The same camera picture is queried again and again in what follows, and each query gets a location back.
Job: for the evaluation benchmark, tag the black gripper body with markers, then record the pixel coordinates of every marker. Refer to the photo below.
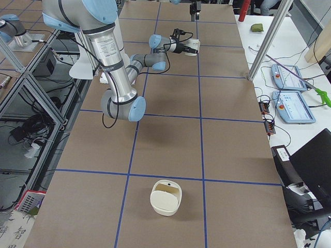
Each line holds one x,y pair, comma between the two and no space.
179,48

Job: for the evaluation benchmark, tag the white ribbed HOME mug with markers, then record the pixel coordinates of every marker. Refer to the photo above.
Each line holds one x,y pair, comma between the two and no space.
193,45

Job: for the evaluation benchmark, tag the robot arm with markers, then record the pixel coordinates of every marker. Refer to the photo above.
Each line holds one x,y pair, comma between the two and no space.
158,58
121,100

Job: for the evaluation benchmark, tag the green bean bag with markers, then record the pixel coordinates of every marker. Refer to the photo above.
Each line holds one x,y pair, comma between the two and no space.
257,28

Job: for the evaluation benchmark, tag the red cylinder bottle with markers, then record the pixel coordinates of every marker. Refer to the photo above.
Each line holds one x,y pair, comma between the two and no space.
243,10

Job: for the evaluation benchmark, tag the brown table mat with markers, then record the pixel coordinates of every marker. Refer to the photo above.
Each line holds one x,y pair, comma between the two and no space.
202,129

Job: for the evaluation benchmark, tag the orange black connector block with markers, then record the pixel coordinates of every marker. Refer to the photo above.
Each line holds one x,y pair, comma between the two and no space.
264,108

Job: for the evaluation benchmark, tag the upper blue teach pendant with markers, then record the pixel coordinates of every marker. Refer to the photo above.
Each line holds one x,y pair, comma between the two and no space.
286,80

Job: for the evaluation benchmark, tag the blue teach pendant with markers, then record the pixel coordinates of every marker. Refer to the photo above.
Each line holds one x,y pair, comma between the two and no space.
292,107
286,80

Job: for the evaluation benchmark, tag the lower blue teach pendant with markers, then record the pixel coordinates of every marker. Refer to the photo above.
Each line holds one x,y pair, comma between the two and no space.
292,107

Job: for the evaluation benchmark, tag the cream swing-lid trash bin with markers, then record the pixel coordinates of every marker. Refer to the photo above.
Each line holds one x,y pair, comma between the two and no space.
166,197

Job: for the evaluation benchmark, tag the black labelled box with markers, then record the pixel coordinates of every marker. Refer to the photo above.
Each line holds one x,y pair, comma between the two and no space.
285,169

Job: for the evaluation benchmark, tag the black laptop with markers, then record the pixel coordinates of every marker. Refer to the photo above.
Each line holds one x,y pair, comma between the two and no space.
312,163

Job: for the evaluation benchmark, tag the white plastic basket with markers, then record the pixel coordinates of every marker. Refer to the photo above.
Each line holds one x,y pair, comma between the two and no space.
30,200

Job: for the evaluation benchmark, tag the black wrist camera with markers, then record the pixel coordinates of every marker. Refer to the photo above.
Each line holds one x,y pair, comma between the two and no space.
177,33

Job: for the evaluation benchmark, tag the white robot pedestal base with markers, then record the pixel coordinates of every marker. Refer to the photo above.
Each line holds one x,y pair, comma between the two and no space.
98,20

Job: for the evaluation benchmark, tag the grey aluminium frame post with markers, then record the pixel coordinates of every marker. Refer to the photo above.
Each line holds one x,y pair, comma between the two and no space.
270,35

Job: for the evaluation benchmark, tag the green-handled reacher grabber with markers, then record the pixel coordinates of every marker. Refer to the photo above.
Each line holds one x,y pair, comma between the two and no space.
323,94

